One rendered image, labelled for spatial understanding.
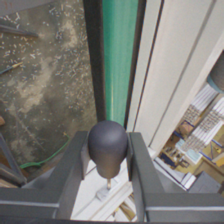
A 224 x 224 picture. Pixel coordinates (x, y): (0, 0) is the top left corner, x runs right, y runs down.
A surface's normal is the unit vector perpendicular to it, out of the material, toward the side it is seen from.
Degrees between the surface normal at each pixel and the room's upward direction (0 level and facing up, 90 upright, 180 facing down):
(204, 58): 90
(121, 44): 0
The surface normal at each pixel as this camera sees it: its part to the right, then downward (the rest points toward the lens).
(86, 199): 0.01, -0.61
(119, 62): 0.67, 0.59
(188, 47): -0.74, 0.53
